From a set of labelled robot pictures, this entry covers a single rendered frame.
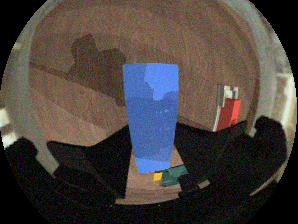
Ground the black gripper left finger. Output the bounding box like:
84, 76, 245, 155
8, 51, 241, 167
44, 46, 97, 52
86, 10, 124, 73
45, 124, 133, 200

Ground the yellow rectangular block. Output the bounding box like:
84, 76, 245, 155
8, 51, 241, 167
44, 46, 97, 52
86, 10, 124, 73
153, 171, 162, 181

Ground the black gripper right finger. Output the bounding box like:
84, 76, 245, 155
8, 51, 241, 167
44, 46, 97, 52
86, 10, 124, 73
173, 120, 247, 186

